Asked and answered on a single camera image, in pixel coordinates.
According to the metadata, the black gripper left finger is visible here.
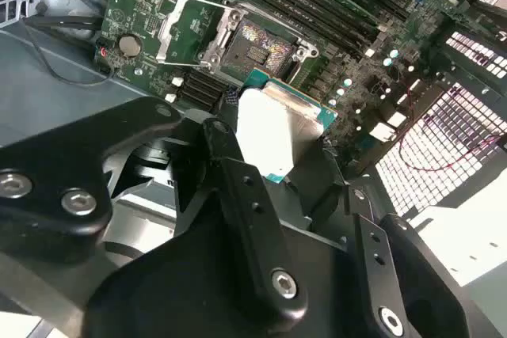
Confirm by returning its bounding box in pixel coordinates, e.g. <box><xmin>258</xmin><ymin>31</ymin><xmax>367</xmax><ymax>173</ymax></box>
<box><xmin>0</xmin><ymin>96</ymin><xmax>309</xmax><ymax>328</ymax></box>

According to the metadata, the silver-topped CPU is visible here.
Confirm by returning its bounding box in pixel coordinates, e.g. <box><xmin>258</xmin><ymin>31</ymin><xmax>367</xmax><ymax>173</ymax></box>
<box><xmin>233</xmin><ymin>67</ymin><xmax>340</xmax><ymax>185</ymax></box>

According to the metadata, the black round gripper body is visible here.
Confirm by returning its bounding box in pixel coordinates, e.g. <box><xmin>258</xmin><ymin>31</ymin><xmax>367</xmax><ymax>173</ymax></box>
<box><xmin>82</xmin><ymin>127</ymin><xmax>368</xmax><ymax>338</ymax></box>

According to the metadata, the metal socket cover frame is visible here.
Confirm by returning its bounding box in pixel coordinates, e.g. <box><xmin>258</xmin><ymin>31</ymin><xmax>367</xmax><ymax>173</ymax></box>
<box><xmin>155</xmin><ymin>0</ymin><xmax>239</xmax><ymax>73</ymax></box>

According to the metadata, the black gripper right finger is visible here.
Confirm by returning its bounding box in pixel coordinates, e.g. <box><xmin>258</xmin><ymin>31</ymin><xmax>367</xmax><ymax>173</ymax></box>
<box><xmin>300</xmin><ymin>138</ymin><xmax>490</xmax><ymax>338</ymax></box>

